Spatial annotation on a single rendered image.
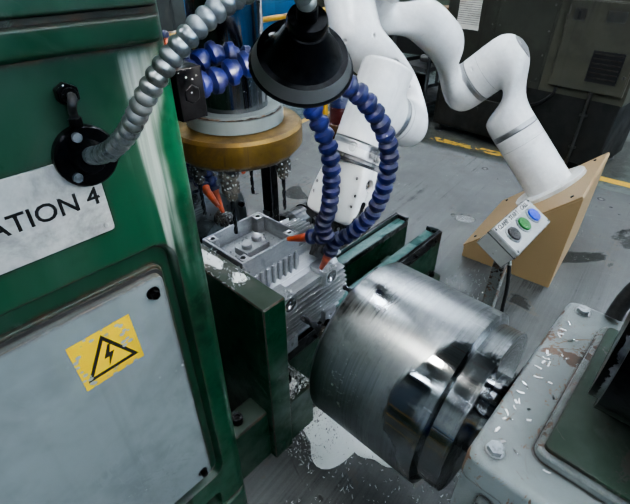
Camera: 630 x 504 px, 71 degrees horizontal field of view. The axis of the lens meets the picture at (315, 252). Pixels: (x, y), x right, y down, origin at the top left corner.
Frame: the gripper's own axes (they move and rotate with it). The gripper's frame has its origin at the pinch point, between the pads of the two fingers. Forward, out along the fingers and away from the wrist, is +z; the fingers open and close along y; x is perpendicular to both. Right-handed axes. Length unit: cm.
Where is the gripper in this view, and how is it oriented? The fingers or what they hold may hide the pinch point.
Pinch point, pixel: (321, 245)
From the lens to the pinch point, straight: 76.1
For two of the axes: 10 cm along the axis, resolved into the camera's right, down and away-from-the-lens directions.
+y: -7.3, -3.9, 5.6
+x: -5.9, -0.4, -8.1
